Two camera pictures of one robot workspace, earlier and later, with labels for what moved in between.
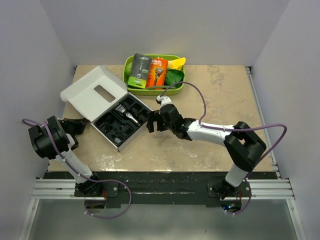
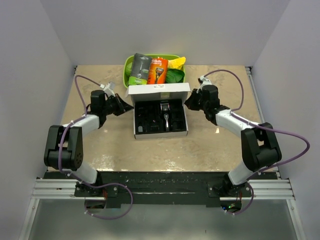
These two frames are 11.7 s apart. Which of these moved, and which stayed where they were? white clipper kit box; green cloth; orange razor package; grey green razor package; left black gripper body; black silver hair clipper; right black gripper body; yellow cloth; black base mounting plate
Moved: right black gripper body; left black gripper body; white clipper kit box; black silver hair clipper
Stayed: grey green razor package; green cloth; yellow cloth; orange razor package; black base mounting plate
